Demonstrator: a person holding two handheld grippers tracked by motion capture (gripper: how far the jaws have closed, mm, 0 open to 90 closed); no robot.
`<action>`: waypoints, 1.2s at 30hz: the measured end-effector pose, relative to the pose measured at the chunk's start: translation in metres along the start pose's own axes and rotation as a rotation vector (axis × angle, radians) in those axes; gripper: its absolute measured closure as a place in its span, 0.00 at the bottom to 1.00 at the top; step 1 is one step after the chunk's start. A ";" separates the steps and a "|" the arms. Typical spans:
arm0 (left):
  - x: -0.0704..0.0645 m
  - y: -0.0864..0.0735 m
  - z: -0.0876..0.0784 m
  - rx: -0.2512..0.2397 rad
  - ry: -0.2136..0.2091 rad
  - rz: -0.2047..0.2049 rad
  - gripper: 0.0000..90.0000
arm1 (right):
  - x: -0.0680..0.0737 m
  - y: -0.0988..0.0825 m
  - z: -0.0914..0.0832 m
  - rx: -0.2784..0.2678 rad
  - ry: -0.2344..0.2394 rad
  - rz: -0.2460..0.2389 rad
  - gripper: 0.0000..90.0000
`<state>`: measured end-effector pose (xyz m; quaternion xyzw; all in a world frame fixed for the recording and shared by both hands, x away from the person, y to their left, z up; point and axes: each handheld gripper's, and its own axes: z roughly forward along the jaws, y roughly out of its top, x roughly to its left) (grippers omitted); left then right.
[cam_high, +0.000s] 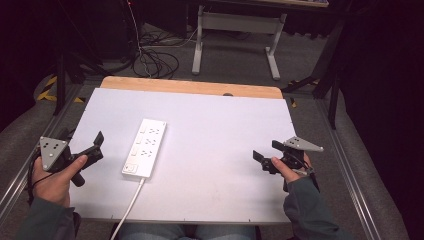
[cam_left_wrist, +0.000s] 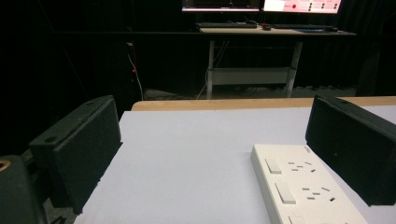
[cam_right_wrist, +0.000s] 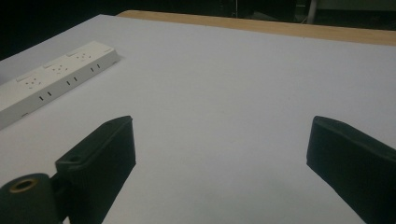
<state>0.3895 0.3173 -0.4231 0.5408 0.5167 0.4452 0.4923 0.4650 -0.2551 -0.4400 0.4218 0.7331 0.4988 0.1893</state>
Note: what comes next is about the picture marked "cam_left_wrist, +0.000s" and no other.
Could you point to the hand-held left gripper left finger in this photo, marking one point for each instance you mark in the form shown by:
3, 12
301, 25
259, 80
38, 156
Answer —
84, 152

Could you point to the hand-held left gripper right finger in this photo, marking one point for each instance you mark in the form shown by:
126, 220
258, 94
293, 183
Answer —
351, 152

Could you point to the white power strip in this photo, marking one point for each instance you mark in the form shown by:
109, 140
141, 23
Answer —
299, 186

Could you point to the black keyboard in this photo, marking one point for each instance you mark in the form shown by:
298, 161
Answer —
300, 26
226, 25

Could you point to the wooden desk with metal legs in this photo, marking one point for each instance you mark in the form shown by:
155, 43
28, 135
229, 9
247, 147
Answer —
249, 56

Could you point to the black computer mouse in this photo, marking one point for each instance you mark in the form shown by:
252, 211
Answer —
266, 27

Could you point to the computer monitor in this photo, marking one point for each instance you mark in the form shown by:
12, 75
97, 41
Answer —
302, 5
220, 5

